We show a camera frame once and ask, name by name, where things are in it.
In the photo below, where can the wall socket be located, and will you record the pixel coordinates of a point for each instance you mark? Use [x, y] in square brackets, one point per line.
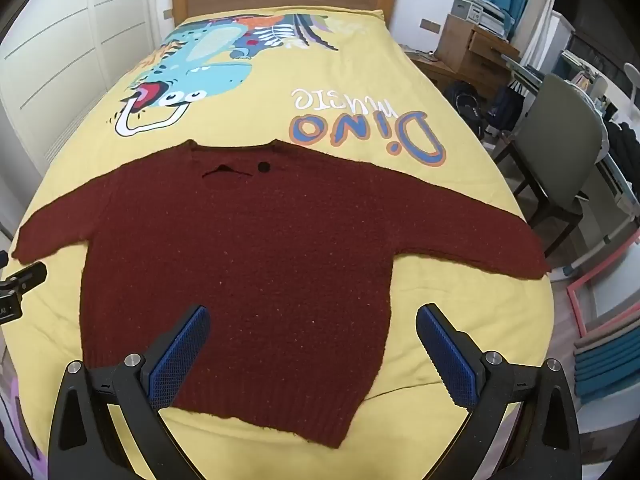
[430, 25]

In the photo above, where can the white wardrobe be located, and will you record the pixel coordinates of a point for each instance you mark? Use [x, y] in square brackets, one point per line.
[65, 60]

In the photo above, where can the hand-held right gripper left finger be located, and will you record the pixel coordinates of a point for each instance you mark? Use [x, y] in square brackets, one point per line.
[177, 360]

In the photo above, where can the wooden side cabinet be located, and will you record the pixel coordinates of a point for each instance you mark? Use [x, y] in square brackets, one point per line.
[472, 52]

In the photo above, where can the grey-green chair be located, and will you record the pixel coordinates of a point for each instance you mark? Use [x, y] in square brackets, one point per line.
[560, 130]

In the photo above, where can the pink frame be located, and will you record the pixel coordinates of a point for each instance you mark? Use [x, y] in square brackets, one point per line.
[580, 310]

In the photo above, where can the stack of teal mats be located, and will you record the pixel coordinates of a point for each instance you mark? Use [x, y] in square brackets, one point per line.
[607, 365]

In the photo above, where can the black backpack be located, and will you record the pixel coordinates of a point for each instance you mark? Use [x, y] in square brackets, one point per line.
[467, 107]
[505, 107]

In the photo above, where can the dark clothing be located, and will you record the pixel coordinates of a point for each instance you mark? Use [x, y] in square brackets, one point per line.
[625, 142]

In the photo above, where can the grey printer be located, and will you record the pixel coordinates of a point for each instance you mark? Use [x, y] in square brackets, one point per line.
[482, 10]

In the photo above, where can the white desk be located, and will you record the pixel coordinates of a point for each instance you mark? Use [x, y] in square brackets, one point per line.
[612, 185]

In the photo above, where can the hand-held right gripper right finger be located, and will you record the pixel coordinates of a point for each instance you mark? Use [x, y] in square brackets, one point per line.
[447, 360]

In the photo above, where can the dark red knit sweater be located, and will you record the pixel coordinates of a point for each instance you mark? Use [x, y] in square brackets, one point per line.
[260, 270]

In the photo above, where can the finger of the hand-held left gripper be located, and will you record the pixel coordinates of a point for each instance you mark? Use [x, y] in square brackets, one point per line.
[31, 276]

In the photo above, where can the yellow dinosaur printed blanket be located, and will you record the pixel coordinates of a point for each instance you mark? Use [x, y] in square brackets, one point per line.
[380, 120]

